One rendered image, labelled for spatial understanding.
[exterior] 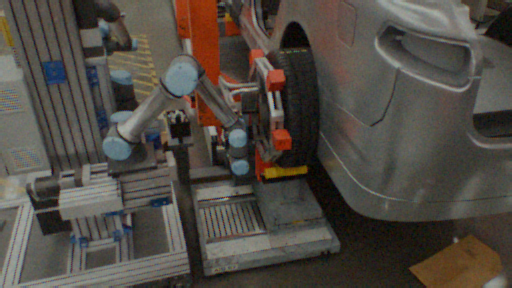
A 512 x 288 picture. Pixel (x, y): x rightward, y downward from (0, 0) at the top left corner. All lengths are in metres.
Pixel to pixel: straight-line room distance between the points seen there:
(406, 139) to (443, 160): 0.15
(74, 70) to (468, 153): 1.62
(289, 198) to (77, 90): 1.39
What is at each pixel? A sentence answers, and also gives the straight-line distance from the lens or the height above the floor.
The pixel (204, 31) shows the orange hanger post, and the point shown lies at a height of 1.17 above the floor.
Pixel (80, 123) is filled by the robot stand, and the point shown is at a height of 0.97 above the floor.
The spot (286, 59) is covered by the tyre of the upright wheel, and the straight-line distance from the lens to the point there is 2.16.
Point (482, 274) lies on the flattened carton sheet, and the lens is 2.84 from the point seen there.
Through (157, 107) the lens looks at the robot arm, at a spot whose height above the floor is 1.17.
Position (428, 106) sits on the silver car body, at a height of 1.32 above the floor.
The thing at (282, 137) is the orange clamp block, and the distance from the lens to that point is 2.02.
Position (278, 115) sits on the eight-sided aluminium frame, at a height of 0.96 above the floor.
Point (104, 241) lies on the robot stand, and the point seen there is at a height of 0.23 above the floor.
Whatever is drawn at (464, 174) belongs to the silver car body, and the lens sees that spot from 1.62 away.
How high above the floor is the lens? 1.92
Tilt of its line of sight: 33 degrees down
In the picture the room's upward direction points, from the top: straight up
